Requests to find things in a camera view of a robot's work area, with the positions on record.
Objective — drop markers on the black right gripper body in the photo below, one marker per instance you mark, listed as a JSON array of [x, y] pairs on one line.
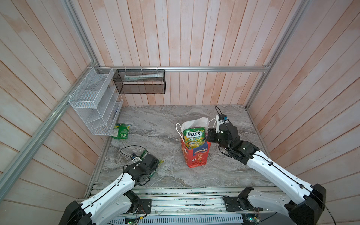
[[214, 137]]

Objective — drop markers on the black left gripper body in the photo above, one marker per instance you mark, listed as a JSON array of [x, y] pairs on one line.
[[155, 167]]

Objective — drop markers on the green candy bag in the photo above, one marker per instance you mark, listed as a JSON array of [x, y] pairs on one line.
[[121, 131], [194, 137], [149, 163]]

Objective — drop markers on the red paper bag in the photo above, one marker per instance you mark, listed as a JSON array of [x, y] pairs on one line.
[[194, 157]]

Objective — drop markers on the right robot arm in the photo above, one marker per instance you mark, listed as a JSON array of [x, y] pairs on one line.
[[303, 203]]

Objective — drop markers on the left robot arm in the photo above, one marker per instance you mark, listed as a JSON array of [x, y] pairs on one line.
[[115, 199]]

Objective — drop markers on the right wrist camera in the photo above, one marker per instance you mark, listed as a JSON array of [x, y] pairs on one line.
[[221, 119]]

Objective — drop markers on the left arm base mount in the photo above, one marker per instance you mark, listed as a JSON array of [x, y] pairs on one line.
[[138, 205]]

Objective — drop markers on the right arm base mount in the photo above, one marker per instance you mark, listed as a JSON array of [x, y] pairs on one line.
[[240, 203]]

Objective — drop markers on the white wire mesh shelf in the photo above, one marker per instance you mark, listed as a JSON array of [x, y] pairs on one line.
[[96, 101]]

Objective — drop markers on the black wire mesh basket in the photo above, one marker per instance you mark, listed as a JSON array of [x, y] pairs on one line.
[[140, 81]]

